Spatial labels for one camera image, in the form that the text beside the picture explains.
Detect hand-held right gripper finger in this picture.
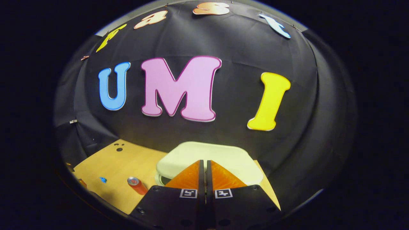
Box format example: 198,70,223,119
129,160,205,230
206,160,282,230

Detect pale green desktop garbage bin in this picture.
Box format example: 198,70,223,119
155,142,264,187

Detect red pop can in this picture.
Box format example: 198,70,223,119
127,177,149,196

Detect black backdrop cloth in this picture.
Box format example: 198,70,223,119
54,0,358,211

